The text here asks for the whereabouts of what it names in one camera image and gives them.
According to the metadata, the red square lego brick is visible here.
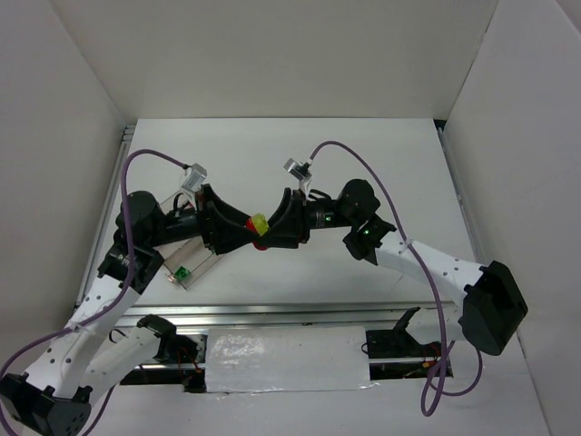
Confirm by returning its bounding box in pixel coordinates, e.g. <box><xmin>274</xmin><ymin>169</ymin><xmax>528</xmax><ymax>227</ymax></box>
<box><xmin>246</xmin><ymin>217</ymin><xmax>269</xmax><ymax>252</ymax></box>

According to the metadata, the lime yellow long lego brick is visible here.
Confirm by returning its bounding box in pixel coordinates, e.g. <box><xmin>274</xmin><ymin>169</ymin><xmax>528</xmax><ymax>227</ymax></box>
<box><xmin>250</xmin><ymin>213</ymin><xmax>270</xmax><ymax>236</ymax></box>

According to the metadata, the green hollow lego brick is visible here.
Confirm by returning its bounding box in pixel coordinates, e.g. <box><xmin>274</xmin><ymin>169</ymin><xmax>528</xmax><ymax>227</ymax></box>
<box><xmin>174</xmin><ymin>266</ymin><xmax>191</xmax><ymax>282</ymax></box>

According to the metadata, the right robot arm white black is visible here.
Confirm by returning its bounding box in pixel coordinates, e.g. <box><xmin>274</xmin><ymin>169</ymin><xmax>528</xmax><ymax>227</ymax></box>
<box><xmin>257</xmin><ymin>179</ymin><xmax>528</xmax><ymax>356</ymax></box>

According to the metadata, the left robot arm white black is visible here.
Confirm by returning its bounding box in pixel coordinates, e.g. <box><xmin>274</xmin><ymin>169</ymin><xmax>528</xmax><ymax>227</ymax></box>
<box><xmin>1</xmin><ymin>184</ymin><xmax>258</xmax><ymax>435</ymax></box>

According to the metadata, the clear bin near compartment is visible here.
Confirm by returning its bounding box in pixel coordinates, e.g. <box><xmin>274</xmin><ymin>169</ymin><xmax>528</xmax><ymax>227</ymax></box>
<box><xmin>158</xmin><ymin>238</ymin><xmax>221</xmax><ymax>290</ymax></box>

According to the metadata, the white tape cover panel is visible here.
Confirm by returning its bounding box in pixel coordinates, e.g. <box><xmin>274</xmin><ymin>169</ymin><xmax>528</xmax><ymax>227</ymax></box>
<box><xmin>205</xmin><ymin>326</ymin><xmax>371</xmax><ymax>393</ymax></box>

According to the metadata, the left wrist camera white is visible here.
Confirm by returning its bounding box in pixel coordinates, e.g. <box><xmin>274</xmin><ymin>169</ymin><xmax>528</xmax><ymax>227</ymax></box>
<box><xmin>180</xmin><ymin>163</ymin><xmax>207</xmax><ymax>193</ymax></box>

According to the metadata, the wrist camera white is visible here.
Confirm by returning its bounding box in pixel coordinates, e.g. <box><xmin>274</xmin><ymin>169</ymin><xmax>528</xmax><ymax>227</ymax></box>
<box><xmin>283</xmin><ymin>158</ymin><xmax>312</xmax><ymax>195</ymax></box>
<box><xmin>180</xmin><ymin>163</ymin><xmax>207</xmax><ymax>193</ymax></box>

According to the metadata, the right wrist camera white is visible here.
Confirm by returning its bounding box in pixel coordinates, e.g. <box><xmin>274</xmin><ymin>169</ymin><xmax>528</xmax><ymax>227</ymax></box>
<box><xmin>283</xmin><ymin>158</ymin><xmax>312</xmax><ymax>195</ymax></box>

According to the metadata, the aluminium rail frame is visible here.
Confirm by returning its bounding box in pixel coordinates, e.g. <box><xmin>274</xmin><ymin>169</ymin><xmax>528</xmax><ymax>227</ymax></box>
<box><xmin>72</xmin><ymin>118</ymin><xmax>506</xmax><ymax>328</ymax></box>

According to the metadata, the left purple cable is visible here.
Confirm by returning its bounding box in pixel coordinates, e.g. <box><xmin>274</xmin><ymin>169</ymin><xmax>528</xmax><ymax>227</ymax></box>
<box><xmin>0</xmin><ymin>148</ymin><xmax>190</xmax><ymax>435</ymax></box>

